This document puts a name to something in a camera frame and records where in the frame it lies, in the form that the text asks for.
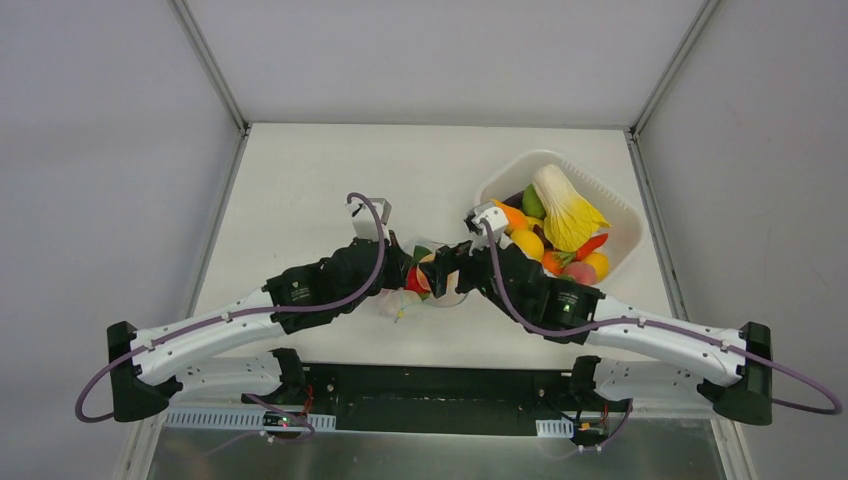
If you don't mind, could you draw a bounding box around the orange fruit toy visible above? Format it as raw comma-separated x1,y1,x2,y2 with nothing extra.
418,252,459,298

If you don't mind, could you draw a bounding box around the dark green avocado toy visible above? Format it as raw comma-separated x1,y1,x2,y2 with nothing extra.
412,245,433,264

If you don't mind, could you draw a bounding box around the red apple toy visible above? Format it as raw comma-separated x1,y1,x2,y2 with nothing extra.
405,266,431,296

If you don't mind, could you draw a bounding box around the clear zip top bag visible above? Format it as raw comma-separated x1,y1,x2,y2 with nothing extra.
376,237,468,323

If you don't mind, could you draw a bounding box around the yellow orange mango toy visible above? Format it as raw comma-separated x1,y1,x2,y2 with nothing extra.
492,199,530,235

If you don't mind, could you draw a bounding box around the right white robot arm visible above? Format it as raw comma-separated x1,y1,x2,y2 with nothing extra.
419,242,773,426

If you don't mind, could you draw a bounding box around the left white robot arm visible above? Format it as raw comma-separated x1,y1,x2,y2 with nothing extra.
107,237,413,422

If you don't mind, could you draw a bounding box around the small orange tangerine toy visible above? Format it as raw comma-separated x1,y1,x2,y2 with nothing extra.
541,250,575,277

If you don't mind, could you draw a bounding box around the pink peach toy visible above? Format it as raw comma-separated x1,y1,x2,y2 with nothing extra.
562,262,598,286

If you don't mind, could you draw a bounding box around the dark purple plum toy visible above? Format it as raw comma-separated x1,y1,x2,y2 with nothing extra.
532,225,553,250

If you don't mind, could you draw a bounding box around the yellow napa cabbage toy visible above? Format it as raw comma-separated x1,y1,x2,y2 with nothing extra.
532,164,611,252

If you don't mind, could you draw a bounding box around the purple eggplant toy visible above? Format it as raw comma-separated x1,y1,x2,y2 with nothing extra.
502,191,524,209

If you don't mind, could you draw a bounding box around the light green fruit toy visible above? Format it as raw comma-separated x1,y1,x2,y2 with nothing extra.
521,184,547,220

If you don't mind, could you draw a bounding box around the white plastic basin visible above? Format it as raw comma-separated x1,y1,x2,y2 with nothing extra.
474,149,647,289

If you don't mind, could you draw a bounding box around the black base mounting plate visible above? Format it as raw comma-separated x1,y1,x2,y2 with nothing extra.
265,363,580,436

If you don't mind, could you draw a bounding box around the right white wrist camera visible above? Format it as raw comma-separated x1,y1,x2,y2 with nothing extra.
465,201,509,251

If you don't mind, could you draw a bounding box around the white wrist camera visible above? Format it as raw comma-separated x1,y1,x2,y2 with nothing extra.
346,197,392,241
465,201,509,251

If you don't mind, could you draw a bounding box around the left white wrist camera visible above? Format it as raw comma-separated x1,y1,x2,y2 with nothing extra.
346,197,392,241

